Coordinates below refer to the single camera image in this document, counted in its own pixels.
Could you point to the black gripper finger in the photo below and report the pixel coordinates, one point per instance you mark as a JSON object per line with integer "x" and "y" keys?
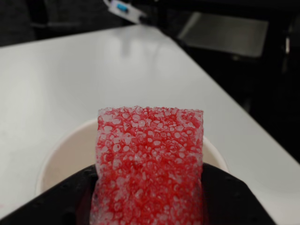
{"x": 229, "y": 201}
{"x": 51, "y": 204}

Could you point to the white device with blue label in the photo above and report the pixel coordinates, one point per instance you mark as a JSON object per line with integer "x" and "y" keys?
{"x": 123, "y": 8}

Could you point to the beige paper cup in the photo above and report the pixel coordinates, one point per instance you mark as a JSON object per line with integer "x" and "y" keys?
{"x": 70, "y": 152}

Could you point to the red foam cube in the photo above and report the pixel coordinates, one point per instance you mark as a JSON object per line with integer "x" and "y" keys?
{"x": 150, "y": 164}

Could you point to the grey flat panel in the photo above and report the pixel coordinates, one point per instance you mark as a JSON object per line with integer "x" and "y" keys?
{"x": 222, "y": 32}

